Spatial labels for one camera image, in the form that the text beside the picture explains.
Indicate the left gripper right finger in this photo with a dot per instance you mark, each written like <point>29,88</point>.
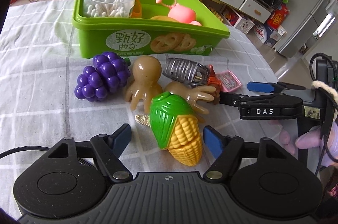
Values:
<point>227,153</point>

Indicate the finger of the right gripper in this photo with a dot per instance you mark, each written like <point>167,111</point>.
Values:
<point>264,107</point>
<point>279,87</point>

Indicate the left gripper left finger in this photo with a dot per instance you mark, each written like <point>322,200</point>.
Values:
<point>107,149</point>

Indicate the pink Melody card box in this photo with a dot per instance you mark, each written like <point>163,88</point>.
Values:
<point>229,81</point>

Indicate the purple toy grapes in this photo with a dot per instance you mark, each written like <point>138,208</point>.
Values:
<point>108,74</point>

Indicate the grey hair claw clip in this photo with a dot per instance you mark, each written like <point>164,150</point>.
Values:
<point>185,71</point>

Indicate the green plastic cookie box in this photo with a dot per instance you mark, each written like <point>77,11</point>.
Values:
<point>145,35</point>

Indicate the right hand purple glove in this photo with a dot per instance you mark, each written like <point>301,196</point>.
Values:
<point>309,140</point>

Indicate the orange figurine toy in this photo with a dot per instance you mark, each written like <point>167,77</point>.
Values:
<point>213,81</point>

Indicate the tan octopus toy lying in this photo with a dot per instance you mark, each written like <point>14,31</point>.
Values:
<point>192,95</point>

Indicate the tan octopus toy upright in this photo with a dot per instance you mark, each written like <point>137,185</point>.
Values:
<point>146,71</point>

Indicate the silver refrigerator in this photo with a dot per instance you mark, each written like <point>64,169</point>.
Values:
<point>304,18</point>

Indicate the pink round toy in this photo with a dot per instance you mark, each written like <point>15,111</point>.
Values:
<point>183,14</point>

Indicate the clear cotton swab jar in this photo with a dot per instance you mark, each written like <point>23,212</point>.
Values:
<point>108,8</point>

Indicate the orange plastic ring lid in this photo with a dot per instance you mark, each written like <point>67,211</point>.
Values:
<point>136,11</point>

